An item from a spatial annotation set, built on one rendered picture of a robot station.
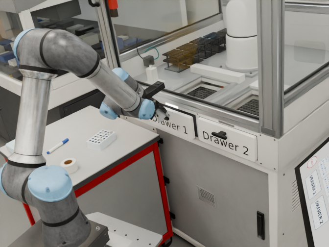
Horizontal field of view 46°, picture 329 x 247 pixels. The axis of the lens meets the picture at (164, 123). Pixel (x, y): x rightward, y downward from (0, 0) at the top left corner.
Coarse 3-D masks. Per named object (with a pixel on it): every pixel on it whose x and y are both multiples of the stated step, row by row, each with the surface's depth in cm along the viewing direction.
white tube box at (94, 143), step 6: (114, 132) 192; (90, 138) 190; (96, 138) 189; (102, 138) 188; (108, 138) 188; (114, 138) 192; (90, 144) 187; (96, 144) 184; (102, 144) 185; (108, 144) 189
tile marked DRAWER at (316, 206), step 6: (318, 198) 101; (312, 204) 101; (318, 204) 99; (324, 204) 97; (312, 210) 100; (318, 210) 98; (324, 210) 96; (312, 216) 99; (318, 216) 96; (324, 216) 94; (318, 222) 95; (324, 222) 93
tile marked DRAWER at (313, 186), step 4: (312, 172) 110; (316, 172) 108; (308, 176) 111; (312, 176) 109; (316, 176) 107; (308, 180) 110; (312, 180) 108; (316, 180) 106; (308, 184) 108; (312, 184) 107; (316, 184) 105; (320, 184) 103; (308, 188) 107; (312, 188) 106; (316, 188) 104; (320, 188) 102; (308, 192) 106; (312, 192) 105; (316, 192) 103; (308, 196) 105; (312, 196) 104
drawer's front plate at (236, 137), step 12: (204, 120) 163; (204, 132) 166; (216, 132) 160; (228, 132) 154; (240, 132) 150; (216, 144) 163; (228, 144) 157; (240, 144) 152; (252, 144) 147; (240, 156) 155; (252, 156) 150
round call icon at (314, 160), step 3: (312, 156) 115; (315, 156) 114; (309, 159) 116; (312, 159) 114; (315, 159) 113; (306, 162) 116; (309, 162) 115; (312, 162) 113; (315, 162) 112; (306, 165) 115; (309, 165) 114; (312, 165) 112; (309, 168) 113
